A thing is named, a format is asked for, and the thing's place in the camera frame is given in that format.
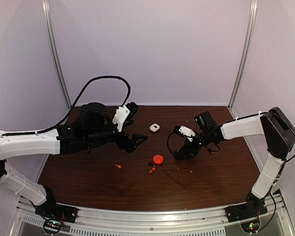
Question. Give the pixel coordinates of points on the aluminium front rail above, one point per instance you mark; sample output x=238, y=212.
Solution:
x=212, y=221

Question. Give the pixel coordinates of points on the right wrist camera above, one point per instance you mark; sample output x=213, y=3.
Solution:
x=184, y=131

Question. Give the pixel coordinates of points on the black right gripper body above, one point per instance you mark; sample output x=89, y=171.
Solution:
x=194, y=149

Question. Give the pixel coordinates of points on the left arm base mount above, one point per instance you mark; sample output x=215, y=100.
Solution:
x=55, y=216

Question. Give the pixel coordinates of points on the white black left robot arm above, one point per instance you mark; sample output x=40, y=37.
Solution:
x=92, y=129

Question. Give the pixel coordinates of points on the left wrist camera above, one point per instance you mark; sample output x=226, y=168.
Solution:
x=123, y=116

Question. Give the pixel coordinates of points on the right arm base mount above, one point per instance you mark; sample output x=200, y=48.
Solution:
x=246, y=215

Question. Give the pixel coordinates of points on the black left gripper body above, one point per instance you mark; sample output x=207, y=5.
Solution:
x=121, y=142

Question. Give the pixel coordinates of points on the white charging case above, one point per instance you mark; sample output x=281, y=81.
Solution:
x=154, y=127

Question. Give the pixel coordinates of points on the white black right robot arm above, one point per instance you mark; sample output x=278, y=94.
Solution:
x=279, y=134

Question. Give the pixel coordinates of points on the red round charging case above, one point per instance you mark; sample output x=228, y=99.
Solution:
x=158, y=159

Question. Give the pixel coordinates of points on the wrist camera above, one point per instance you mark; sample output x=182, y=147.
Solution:
x=184, y=131
x=123, y=116

